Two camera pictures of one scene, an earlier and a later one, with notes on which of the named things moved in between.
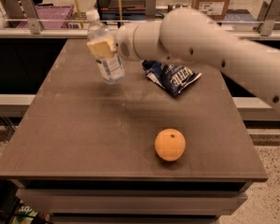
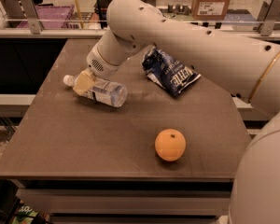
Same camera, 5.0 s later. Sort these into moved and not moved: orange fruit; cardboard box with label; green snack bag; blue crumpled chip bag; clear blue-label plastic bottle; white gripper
Moved: clear blue-label plastic bottle; white gripper
Not moved: orange fruit; green snack bag; blue crumpled chip bag; cardboard box with label
